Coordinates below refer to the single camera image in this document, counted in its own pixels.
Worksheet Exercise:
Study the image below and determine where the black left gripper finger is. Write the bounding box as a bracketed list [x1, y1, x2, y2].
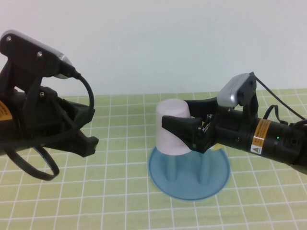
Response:
[69, 130, 100, 158]
[69, 101, 96, 128]

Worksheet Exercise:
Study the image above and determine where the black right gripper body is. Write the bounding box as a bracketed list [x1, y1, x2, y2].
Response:
[192, 105, 259, 154]

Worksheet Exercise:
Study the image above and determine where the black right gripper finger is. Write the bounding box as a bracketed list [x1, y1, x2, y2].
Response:
[186, 96, 219, 118]
[161, 115, 202, 152]

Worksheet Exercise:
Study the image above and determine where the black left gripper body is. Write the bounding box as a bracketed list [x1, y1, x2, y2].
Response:
[9, 85, 83, 152]

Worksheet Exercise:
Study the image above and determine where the pink plastic cup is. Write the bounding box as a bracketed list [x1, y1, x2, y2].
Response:
[155, 100, 192, 157]

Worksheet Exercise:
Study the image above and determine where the blue cup stand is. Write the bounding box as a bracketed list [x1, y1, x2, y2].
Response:
[148, 143, 231, 201]

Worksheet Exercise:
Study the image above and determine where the green checkered tablecloth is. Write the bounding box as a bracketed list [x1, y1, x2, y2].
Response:
[0, 88, 307, 230]

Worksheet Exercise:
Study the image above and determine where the black left camera cable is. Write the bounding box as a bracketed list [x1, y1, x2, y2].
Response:
[0, 68, 96, 182]

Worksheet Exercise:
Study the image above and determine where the black camera cable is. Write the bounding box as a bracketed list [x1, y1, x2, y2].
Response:
[0, 68, 96, 182]
[250, 71, 307, 127]

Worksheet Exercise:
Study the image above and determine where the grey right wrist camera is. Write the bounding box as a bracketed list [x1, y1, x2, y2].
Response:
[217, 73, 251, 107]

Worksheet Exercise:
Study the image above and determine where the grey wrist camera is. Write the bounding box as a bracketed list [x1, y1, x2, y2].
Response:
[217, 73, 251, 107]
[0, 29, 73, 80]

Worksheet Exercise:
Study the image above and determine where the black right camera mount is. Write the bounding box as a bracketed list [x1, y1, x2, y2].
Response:
[237, 71, 260, 115]

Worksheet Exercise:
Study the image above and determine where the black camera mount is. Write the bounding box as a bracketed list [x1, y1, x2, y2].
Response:
[0, 33, 62, 113]
[237, 71, 260, 115]

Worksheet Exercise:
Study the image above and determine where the black right camera cable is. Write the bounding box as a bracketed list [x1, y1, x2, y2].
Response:
[250, 71, 307, 127]

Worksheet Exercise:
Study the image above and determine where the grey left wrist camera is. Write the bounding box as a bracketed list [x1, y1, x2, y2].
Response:
[0, 29, 73, 80]

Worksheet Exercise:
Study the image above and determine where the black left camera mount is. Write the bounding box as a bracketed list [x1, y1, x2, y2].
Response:
[0, 33, 62, 113]

